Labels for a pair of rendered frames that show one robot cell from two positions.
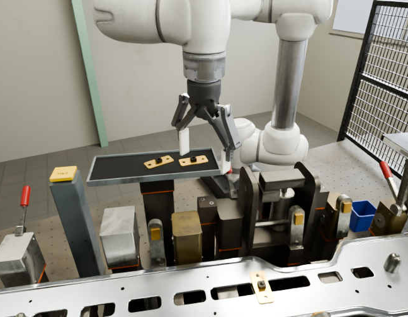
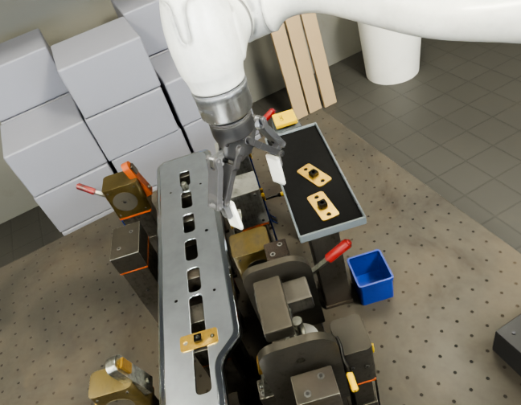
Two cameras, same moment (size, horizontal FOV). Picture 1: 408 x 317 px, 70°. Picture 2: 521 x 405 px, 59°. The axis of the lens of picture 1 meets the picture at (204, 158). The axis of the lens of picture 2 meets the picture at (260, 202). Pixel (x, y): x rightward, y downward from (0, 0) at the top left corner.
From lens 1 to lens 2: 104 cm
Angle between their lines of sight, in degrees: 78
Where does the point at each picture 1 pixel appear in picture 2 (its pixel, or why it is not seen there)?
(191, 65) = not seen: hidden behind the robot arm
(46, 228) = (370, 162)
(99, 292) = (204, 217)
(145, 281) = (212, 243)
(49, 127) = not seen: outside the picture
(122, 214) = (245, 185)
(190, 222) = (248, 245)
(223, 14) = (176, 57)
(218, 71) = (205, 114)
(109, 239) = not seen: hidden behind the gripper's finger
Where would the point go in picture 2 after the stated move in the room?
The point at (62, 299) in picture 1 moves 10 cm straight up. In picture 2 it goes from (199, 198) to (188, 173)
